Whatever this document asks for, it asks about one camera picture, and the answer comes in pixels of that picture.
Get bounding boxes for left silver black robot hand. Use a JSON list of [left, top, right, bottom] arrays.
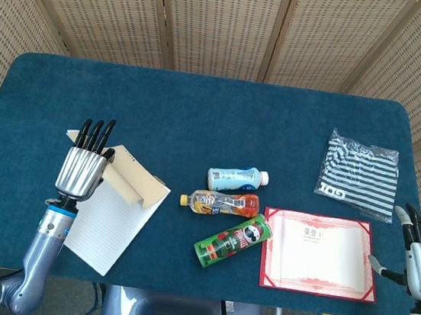
[[53, 113, 120, 204]]

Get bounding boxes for beige cover spiral notebook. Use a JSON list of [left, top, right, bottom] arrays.
[[49, 127, 178, 284]]

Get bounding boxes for red certificate folder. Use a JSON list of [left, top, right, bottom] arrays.
[[255, 206, 386, 304]]

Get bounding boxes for striped garment in plastic bag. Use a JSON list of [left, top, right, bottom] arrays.
[[310, 126, 405, 223]]

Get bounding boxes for orange tea bottle yellow cap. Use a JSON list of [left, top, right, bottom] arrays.
[[178, 185, 261, 221]]

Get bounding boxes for white blue drink bottle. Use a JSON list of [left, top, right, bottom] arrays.
[[205, 160, 272, 198]]

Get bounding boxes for blue table cloth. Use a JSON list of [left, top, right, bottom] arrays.
[[0, 47, 421, 315]]

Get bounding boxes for green Pringles can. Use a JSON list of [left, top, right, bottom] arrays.
[[191, 206, 276, 276]]

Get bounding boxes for black cables under table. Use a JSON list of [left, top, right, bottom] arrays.
[[76, 281, 108, 315]]

